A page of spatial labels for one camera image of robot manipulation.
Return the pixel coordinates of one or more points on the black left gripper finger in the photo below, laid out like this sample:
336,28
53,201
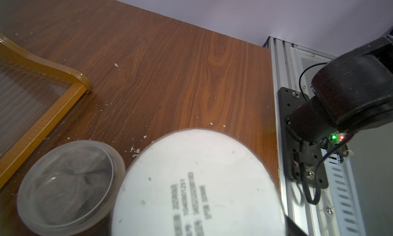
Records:
293,229

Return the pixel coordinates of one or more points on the white lid jar bottom shelf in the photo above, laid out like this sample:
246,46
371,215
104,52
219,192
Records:
198,182

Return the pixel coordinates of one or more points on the small clear tub brown contents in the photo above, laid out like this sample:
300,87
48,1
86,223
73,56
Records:
71,188

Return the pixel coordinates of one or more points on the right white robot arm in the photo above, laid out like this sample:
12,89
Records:
353,92

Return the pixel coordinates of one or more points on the wooden three-tier shelf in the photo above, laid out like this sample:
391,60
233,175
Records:
35,95

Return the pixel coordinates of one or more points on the right controller board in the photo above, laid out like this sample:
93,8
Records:
333,140

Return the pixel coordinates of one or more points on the aluminium front rail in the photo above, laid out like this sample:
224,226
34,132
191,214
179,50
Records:
317,186

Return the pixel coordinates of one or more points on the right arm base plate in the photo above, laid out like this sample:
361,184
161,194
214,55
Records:
302,127

